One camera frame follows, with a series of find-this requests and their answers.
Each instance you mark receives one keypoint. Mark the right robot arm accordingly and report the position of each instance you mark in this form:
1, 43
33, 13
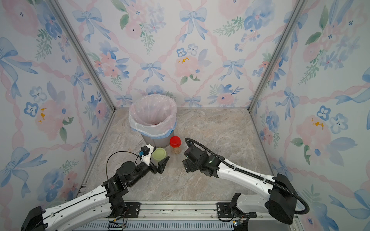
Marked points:
275, 193

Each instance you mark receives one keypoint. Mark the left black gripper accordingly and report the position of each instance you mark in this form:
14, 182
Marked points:
160, 168

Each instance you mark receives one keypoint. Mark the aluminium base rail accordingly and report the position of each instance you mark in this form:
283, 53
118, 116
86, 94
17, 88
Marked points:
168, 216

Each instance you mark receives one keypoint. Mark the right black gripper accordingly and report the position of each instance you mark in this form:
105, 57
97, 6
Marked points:
188, 165

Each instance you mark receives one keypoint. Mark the aluminium corner post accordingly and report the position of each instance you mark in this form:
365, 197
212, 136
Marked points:
67, 27
296, 13

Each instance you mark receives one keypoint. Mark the grey mesh trash bin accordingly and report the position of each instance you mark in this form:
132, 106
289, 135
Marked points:
160, 142

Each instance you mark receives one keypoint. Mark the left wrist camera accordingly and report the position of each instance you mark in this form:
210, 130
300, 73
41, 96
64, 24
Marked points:
145, 154

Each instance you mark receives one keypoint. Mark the right aluminium corner post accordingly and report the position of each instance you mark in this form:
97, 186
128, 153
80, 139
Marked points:
296, 13

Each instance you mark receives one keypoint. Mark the green lid jar left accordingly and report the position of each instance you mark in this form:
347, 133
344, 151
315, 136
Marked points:
158, 155

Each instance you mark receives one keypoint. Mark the red lid peanut jar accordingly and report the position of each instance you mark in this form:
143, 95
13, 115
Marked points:
175, 144

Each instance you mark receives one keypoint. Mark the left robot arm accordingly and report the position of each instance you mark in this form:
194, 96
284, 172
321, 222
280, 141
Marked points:
105, 201

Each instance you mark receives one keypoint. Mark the left aluminium corner post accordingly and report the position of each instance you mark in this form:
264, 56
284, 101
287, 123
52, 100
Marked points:
67, 27

